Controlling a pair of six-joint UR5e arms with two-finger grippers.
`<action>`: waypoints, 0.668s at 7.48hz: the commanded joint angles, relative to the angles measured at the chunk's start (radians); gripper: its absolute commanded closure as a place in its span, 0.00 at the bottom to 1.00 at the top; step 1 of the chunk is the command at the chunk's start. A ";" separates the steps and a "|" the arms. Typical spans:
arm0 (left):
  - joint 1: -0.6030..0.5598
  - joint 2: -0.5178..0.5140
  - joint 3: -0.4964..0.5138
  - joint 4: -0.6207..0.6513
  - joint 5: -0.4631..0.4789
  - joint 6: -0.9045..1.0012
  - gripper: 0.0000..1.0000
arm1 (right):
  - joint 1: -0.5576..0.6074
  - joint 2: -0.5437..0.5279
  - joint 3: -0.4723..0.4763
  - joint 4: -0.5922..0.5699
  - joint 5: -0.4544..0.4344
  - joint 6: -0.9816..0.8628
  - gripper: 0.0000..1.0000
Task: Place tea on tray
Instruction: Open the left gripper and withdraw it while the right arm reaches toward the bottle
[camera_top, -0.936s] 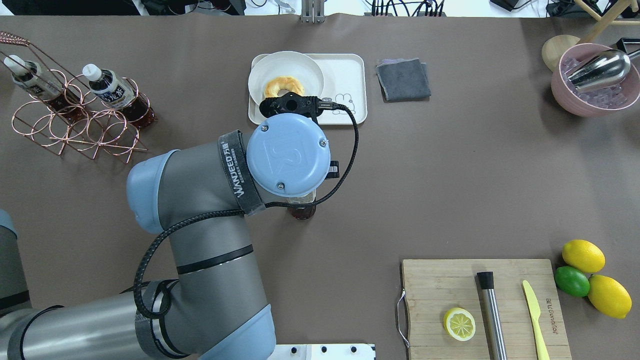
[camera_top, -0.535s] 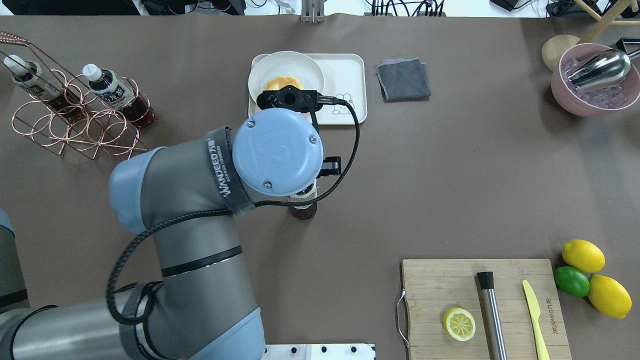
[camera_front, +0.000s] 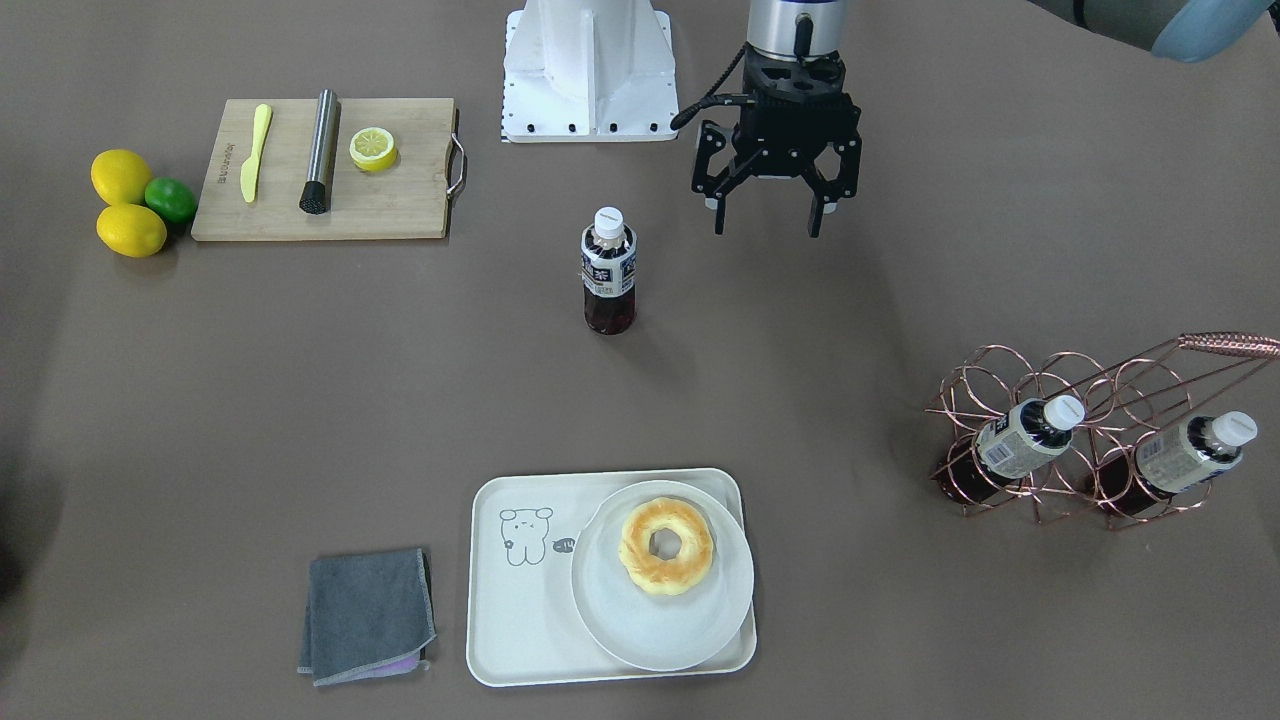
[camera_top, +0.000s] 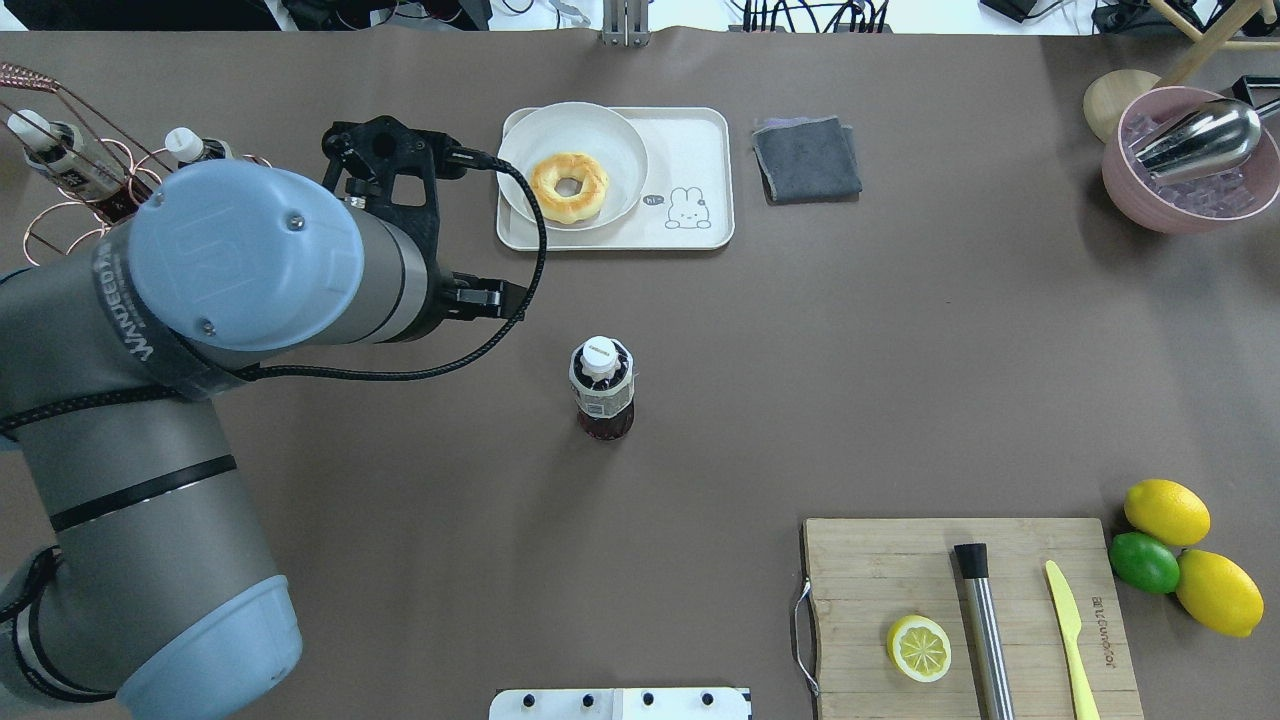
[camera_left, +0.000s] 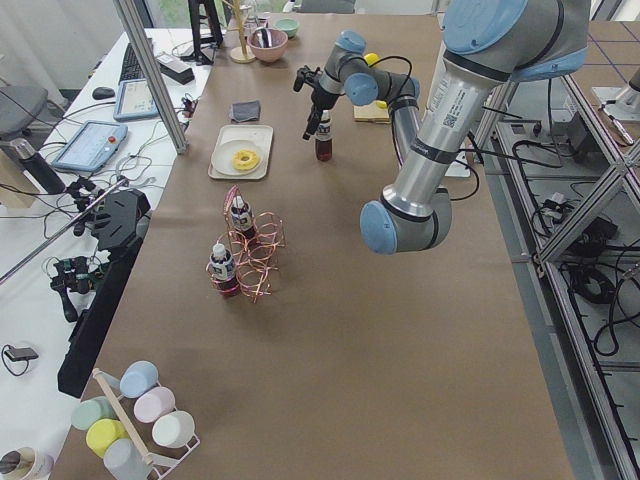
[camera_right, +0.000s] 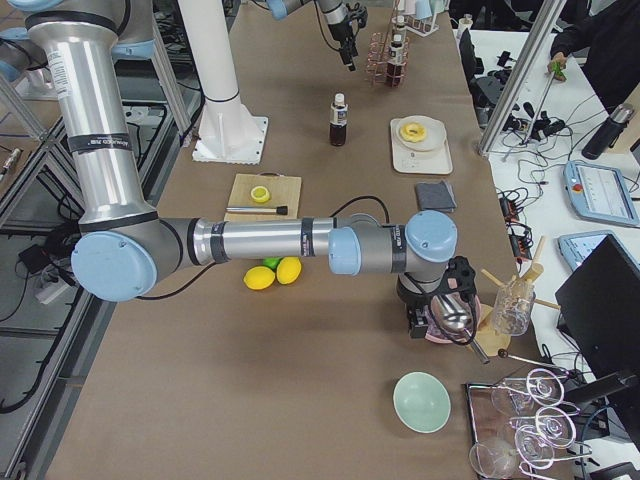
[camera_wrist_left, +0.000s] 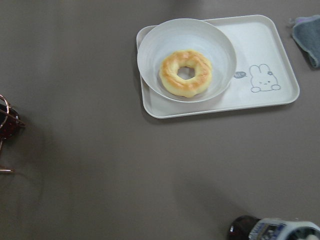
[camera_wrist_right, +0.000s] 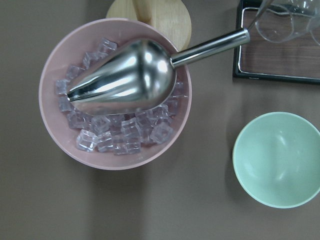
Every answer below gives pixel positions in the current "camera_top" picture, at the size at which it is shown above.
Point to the tea bottle rack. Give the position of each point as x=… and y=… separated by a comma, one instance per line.
x=81, y=168
x=188, y=148
x=602, y=377

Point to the clear ice cubes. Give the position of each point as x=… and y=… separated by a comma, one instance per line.
x=1222, y=195

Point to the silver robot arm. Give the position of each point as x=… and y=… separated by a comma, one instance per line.
x=160, y=591

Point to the grey folded cloth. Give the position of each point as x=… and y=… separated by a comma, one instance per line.
x=807, y=160

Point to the yellow plastic knife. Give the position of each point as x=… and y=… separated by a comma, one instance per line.
x=1070, y=626

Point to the steel ice scoop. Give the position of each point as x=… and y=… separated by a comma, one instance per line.
x=1217, y=135

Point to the tea bottle middle rack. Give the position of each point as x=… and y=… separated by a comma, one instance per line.
x=188, y=148

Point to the white round plate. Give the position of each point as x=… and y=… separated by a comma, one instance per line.
x=583, y=127

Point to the copper wire bottle rack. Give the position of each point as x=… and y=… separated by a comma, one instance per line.
x=148, y=164

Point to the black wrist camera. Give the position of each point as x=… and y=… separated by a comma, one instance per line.
x=375, y=154

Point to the pink bowl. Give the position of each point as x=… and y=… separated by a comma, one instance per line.
x=1142, y=206

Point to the glazed ring donut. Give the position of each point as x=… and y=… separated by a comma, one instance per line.
x=570, y=187

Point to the yellow lemon upper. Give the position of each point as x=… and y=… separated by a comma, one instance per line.
x=1168, y=511

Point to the tea bottle top rack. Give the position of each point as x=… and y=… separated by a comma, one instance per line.
x=602, y=377

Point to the aluminium frame post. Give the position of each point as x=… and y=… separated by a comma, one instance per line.
x=625, y=23

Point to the green lime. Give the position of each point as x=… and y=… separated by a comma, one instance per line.
x=1144, y=562

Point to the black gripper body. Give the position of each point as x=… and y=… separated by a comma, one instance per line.
x=481, y=297

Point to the tea bottle right rack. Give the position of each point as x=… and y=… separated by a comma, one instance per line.
x=81, y=168

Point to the steel muddler black tip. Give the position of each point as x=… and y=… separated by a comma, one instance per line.
x=993, y=680

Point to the wooden cutting board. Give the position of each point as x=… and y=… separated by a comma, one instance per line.
x=867, y=573

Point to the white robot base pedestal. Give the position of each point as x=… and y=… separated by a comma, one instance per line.
x=696, y=702

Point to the half lemon slice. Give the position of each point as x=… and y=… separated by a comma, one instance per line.
x=919, y=648

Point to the yellow lemon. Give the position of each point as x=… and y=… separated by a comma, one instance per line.
x=1168, y=511
x=1219, y=594

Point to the yellow lemon lower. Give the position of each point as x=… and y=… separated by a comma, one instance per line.
x=1219, y=594

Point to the wooden cup stand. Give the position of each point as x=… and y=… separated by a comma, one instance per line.
x=1107, y=97

